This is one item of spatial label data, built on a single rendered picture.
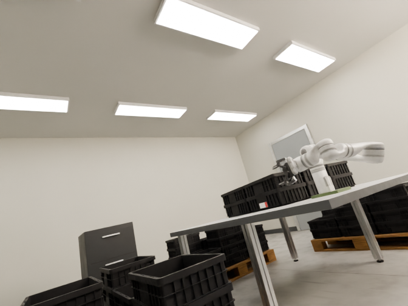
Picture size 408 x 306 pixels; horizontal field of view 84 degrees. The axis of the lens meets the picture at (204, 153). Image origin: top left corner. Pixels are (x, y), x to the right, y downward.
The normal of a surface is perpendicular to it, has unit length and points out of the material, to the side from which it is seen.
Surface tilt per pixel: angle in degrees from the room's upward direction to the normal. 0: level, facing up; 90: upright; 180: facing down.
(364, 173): 90
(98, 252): 90
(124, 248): 90
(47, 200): 90
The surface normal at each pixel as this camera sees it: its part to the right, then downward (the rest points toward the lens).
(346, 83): -0.82, 0.04
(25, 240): 0.52, -0.36
